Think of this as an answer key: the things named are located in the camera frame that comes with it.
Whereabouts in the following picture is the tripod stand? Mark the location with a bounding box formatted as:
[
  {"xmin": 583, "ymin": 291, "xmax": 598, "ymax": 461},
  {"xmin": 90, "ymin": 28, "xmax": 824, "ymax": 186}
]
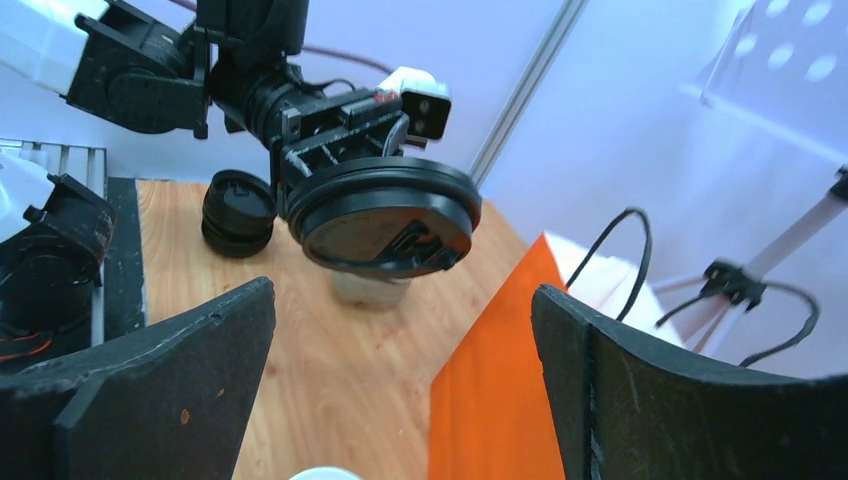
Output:
[{"xmin": 654, "ymin": 165, "xmax": 847, "ymax": 367}]

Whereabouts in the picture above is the white paper cup stack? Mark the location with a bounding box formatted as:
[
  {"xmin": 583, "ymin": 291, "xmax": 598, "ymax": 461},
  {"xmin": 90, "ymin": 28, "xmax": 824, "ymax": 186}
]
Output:
[{"xmin": 289, "ymin": 466, "xmax": 362, "ymax": 480}]

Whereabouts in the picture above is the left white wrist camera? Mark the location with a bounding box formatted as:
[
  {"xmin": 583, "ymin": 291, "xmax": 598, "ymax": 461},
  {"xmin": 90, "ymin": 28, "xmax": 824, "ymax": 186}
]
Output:
[{"xmin": 377, "ymin": 66, "xmax": 452, "ymax": 141}]

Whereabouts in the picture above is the stack of black lids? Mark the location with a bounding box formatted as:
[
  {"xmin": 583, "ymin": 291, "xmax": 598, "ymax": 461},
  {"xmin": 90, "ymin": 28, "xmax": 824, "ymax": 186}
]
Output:
[{"xmin": 201, "ymin": 169, "xmax": 276, "ymax": 259}]

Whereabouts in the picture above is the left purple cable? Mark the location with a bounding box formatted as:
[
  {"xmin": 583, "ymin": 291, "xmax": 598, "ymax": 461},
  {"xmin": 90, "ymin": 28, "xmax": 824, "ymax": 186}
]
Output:
[{"xmin": 301, "ymin": 44, "xmax": 395, "ymax": 76}]

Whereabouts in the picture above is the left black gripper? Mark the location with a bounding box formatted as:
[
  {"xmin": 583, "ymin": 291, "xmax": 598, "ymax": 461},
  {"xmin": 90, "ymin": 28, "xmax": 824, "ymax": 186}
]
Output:
[{"xmin": 269, "ymin": 89, "xmax": 411, "ymax": 219}]

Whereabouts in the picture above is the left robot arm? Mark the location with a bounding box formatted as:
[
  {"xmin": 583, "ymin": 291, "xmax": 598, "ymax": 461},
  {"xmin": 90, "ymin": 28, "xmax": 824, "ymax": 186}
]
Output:
[{"xmin": 1, "ymin": 1, "xmax": 333, "ymax": 196}]

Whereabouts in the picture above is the white perforated board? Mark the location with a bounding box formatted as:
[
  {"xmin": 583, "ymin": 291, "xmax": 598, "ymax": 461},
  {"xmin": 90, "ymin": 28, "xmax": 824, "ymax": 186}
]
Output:
[{"xmin": 682, "ymin": 1, "xmax": 847, "ymax": 164}]

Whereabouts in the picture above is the black cup lid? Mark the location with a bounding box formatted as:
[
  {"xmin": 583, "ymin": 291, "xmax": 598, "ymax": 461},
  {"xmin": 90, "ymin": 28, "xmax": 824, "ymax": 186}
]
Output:
[{"xmin": 284, "ymin": 156, "xmax": 482, "ymax": 279}]

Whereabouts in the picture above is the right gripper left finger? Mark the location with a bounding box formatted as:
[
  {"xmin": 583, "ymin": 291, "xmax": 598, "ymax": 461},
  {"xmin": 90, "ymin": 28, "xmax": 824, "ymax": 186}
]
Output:
[{"xmin": 1, "ymin": 277, "xmax": 276, "ymax": 479}]

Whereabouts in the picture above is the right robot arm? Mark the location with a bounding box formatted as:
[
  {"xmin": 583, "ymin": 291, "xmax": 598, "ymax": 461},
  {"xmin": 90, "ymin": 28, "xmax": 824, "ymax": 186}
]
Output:
[{"xmin": 1, "ymin": 154, "xmax": 847, "ymax": 479}]

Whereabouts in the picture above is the orange paper bag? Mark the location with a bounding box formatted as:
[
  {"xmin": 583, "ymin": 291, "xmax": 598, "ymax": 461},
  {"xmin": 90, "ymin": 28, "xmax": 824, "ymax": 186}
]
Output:
[{"xmin": 427, "ymin": 208, "xmax": 821, "ymax": 480}]

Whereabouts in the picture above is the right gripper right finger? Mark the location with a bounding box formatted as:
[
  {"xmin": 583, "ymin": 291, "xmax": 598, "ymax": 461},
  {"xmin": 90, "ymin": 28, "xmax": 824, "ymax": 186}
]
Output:
[{"xmin": 531, "ymin": 285, "xmax": 847, "ymax": 479}]

